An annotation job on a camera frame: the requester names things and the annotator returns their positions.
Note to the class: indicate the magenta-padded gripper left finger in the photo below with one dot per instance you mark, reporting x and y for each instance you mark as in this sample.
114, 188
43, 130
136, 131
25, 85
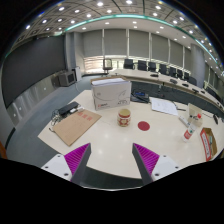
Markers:
76, 158

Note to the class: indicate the red-sided cardboard box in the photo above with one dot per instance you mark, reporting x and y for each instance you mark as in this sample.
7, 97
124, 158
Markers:
207, 143

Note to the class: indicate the white printed paper sheet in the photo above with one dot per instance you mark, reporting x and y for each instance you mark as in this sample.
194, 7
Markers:
163, 106

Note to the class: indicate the flat round red coaster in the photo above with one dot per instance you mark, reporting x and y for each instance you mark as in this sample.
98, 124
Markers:
143, 126

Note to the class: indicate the black power adapter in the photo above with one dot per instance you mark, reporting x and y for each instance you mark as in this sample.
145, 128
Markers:
68, 108

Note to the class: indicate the grey monitor on cart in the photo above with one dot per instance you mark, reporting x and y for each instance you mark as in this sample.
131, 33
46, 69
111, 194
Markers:
67, 79

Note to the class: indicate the brown paper envelope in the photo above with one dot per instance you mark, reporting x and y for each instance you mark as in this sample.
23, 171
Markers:
76, 126

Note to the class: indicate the round ceiling lights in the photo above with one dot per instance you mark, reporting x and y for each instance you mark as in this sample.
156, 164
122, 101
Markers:
100, 4

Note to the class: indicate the long curved conference desk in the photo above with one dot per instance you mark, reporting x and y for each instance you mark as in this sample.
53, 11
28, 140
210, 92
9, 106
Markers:
140, 75

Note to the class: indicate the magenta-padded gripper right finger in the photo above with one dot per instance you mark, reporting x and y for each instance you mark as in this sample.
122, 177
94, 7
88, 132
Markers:
146, 158

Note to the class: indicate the red and cream mug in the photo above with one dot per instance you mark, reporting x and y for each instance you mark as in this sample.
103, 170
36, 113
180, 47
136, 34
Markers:
124, 118

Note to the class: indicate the white paper carton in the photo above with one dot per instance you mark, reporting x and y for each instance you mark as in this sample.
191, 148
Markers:
111, 95

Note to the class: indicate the row of black chairs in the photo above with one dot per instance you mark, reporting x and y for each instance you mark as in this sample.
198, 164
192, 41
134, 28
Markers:
143, 65

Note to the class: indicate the clear red-capped water bottle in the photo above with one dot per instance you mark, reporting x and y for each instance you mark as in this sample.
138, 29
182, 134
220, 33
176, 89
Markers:
189, 133

